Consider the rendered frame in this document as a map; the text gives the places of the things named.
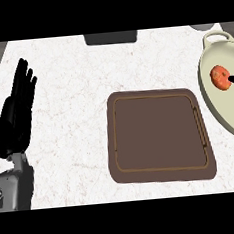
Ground dark grey appliance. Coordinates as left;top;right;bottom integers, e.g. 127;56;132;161
83;30;140;48

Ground brown tray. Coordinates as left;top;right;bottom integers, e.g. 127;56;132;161
101;83;219;190

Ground orange squash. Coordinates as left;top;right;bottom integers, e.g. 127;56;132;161
209;64;233;93

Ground cream oval pot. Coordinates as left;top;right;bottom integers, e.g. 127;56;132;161
194;28;234;147

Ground grey round object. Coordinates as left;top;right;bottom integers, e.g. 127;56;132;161
189;23;216;33

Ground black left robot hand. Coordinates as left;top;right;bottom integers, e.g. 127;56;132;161
0;56;45;160

